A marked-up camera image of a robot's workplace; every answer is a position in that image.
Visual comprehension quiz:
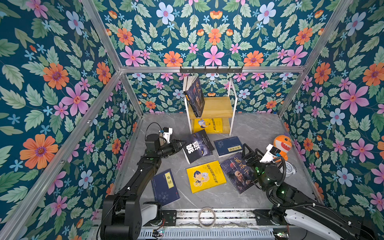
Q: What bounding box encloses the black wolf cover book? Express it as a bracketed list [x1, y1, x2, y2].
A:
[183, 130, 215, 164]

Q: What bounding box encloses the black hook rail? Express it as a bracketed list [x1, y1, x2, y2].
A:
[179, 66, 243, 75]

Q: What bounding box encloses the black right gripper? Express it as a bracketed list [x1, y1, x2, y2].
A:
[242, 144, 268, 193]

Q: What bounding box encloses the wooden white-frame bookshelf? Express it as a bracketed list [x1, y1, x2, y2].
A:
[202, 78, 238, 136]

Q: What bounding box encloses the orange shark plush toy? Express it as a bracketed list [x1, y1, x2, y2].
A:
[273, 135, 293, 161]

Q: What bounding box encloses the clear tape roll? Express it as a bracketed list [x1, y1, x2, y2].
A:
[198, 207, 217, 230]

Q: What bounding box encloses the black book on shelf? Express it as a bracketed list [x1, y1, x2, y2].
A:
[183, 76, 200, 118]

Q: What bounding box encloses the blue yijing book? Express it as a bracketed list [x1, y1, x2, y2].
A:
[151, 169, 180, 207]

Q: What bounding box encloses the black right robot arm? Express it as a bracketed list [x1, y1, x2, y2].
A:
[242, 144, 378, 240]

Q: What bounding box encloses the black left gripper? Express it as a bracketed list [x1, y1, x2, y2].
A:
[155, 139, 187, 159]

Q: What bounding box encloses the yellow book in shelf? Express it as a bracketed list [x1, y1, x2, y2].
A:
[193, 118, 224, 134]

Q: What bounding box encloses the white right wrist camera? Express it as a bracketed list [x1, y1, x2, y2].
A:
[260, 144, 281, 163]

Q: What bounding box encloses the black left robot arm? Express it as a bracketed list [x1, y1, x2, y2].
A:
[98, 134, 187, 240]

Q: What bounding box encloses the navy book small label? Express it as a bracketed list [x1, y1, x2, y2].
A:
[214, 136, 243, 158]

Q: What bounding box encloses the white alarm clock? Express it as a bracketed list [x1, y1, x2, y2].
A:
[285, 161, 297, 178]

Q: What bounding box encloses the yellow cartoon cover book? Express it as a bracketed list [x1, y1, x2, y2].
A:
[187, 161, 227, 194]

